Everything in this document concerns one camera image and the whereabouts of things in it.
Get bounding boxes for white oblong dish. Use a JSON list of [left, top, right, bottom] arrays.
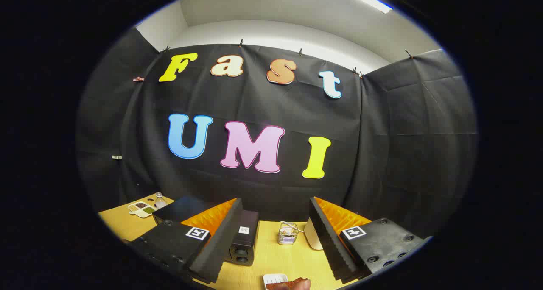
[[263, 273, 289, 290]]

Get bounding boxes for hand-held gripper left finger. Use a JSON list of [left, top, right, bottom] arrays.
[[126, 198, 244, 284]]

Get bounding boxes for brown meat slice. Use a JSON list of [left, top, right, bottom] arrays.
[[266, 277, 304, 290]]

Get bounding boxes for black toaster oven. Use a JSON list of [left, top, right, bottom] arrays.
[[152, 195, 260, 267]]

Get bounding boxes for white bread toaster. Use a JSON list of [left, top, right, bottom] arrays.
[[304, 217, 324, 251]]

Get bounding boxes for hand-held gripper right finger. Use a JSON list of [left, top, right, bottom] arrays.
[[308, 196, 425, 282]]

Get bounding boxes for white divided seasoning tray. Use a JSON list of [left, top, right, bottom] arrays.
[[128, 201, 157, 219]]

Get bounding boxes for wire basket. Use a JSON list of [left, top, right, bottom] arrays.
[[278, 222, 299, 246]]

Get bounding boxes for black backdrop cloth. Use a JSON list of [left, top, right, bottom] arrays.
[[76, 27, 479, 240]]

